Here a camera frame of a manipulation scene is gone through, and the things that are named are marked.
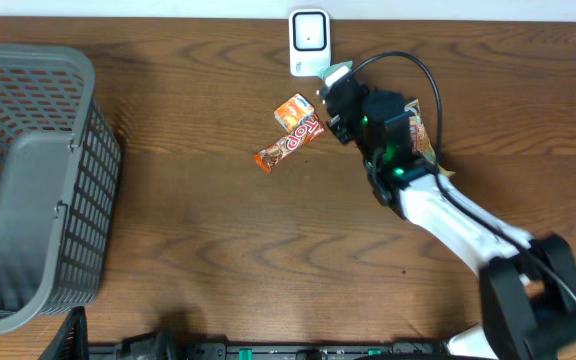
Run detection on light teal snack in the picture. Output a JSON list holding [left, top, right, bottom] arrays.
[[318, 61, 353, 83]]

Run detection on cream snack bag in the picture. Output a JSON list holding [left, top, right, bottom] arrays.
[[404, 99, 436, 169]]

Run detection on white barcode scanner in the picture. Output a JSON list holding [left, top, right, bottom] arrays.
[[288, 9, 331, 77]]

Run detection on red Top chocolate bar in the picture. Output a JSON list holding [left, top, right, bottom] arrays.
[[253, 114, 326, 174]]

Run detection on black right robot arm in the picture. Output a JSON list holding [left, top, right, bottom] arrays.
[[319, 68, 576, 359]]

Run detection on small orange snack packet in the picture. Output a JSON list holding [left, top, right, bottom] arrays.
[[274, 93, 315, 133]]

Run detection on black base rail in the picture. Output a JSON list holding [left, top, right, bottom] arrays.
[[89, 342, 448, 360]]

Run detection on grey plastic mesh basket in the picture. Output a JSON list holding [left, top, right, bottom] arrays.
[[0, 44, 122, 334]]

